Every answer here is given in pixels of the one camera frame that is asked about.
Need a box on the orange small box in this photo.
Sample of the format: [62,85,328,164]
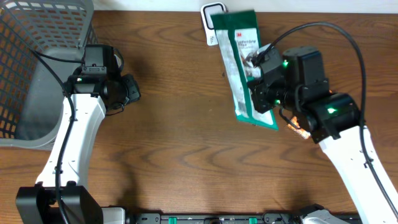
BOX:
[287,116,311,139]

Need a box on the green 3M package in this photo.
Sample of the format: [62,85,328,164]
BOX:
[211,10,278,130]

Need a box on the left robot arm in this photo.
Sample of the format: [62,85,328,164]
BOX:
[16,44,141,223]

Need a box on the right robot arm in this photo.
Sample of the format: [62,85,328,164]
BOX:
[246,46,397,223]

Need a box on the white barcode scanner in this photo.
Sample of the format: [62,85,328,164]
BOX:
[200,2,227,46]

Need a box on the dark grey plastic basket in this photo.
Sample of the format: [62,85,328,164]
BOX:
[1,0,98,151]

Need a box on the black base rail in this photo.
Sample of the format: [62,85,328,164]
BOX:
[102,203,363,224]

